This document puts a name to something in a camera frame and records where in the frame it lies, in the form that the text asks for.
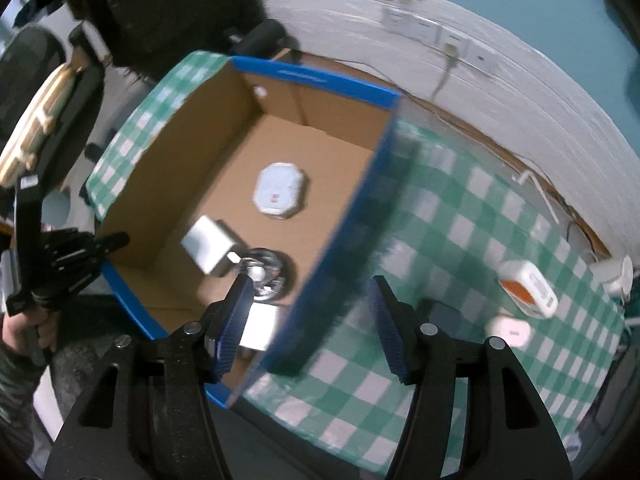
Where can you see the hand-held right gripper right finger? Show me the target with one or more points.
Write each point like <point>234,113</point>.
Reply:
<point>387,320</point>

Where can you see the black office chair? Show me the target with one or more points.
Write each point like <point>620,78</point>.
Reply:
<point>30,60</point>

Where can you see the light wooden object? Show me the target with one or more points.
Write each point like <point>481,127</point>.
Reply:
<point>42,115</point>

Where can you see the white plastic strip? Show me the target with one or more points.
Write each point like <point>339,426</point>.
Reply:
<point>542,197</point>

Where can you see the white charger with prongs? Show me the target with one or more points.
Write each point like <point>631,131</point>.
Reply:
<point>206,247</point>

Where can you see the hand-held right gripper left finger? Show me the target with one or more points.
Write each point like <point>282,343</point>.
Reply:
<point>235,320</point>

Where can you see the blue cardboard box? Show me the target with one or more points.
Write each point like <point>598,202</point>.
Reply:
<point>310,160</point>

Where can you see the white and orange device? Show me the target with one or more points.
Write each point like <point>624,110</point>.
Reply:
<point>527,287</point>

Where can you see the white electric kettle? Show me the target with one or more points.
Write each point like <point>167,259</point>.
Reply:
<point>616,275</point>

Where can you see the white oval device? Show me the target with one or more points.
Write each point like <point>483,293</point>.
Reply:
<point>510,332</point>

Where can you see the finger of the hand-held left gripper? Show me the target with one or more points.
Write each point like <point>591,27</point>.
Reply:
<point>97,250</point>

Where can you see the black charger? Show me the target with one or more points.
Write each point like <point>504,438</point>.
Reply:
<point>444,317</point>

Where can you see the round black metal disc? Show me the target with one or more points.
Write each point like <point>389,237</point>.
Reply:
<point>267,270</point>

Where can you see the white square charger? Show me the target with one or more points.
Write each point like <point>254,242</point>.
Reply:
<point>261,327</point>

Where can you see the white octagonal box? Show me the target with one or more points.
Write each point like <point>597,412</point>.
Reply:
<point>280,191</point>

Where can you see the black round object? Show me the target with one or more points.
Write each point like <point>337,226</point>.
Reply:
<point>260,37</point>

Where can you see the green checked tablecloth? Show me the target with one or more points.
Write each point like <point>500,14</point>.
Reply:
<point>450,240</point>

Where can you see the person's left forearm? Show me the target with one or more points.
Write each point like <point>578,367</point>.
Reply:
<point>15,400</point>

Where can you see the black jacket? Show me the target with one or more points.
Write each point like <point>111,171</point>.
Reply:
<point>165,10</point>

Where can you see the person's left hand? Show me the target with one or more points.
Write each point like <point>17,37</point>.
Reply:
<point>15,330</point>

